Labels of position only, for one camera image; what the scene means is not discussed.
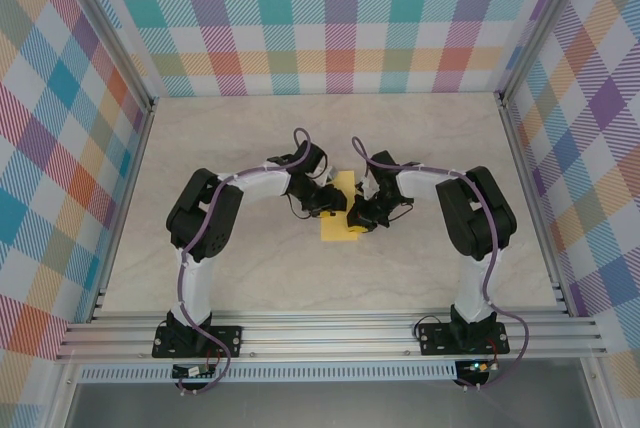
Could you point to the black right circuit board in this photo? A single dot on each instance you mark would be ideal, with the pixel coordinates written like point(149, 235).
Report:
point(477, 367)

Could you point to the wide aluminium mounting rail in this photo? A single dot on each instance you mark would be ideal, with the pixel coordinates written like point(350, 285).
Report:
point(325, 335)

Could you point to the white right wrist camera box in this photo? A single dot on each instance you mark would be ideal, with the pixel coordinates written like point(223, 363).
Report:
point(369, 189)

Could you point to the black left circuit board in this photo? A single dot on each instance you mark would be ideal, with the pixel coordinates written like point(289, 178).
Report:
point(187, 372)

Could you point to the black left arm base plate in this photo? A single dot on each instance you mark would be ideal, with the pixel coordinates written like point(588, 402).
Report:
point(227, 340)

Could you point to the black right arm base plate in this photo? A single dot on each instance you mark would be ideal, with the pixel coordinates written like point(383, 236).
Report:
point(435, 340)

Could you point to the aluminium corner post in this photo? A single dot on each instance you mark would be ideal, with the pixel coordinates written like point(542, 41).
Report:
point(540, 23)
point(107, 28)

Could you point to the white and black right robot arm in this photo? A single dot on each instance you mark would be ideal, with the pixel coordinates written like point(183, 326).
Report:
point(475, 218)

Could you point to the aluminium side rail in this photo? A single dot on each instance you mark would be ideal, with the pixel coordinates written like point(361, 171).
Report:
point(128, 188)
point(529, 188)

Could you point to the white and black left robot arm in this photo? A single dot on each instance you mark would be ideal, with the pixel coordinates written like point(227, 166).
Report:
point(200, 228)

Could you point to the yellow cloth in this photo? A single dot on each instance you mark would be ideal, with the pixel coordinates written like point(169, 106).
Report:
point(340, 230)

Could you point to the black circuit board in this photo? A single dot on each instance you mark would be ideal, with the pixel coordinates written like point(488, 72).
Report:
point(477, 367)
point(187, 372)

